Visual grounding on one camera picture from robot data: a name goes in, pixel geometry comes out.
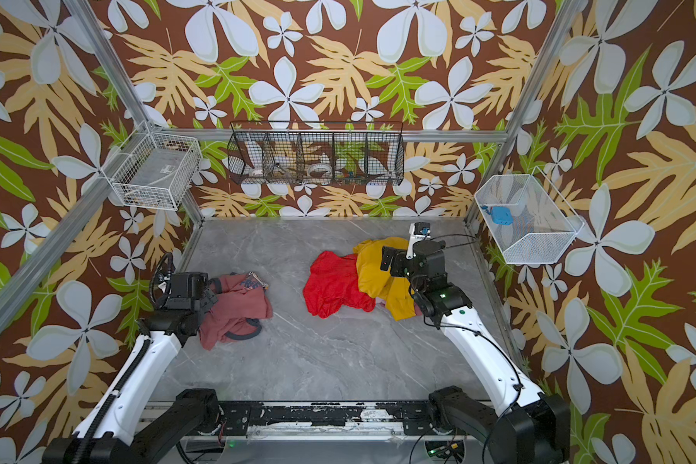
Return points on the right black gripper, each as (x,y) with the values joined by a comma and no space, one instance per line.
(394,261)

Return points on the blue plastic box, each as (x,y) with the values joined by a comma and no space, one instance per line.
(498,215)

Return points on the black wire basket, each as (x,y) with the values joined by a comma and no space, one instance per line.
(316,152)

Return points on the dusty pink shirt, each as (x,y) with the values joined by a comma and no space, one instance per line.
(238,313)

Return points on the white wire basket left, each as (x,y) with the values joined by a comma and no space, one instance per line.
(155,170)

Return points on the red cloth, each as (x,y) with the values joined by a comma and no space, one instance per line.
(334,283)

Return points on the yellow cloth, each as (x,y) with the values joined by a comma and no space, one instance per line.
(394,292)

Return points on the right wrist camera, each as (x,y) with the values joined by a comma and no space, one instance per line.
(418,232)

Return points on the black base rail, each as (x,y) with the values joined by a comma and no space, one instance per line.
(394,418)

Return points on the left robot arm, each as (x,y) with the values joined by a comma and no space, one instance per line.
(110,434)

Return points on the white wire basket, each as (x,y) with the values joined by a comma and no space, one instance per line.
(155,170)
(544,223)

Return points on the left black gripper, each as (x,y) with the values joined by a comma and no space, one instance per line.
(211,298)

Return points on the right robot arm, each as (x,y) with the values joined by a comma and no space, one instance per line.
(520,423)

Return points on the white wire basket right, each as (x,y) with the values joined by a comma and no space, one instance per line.
(544,223)

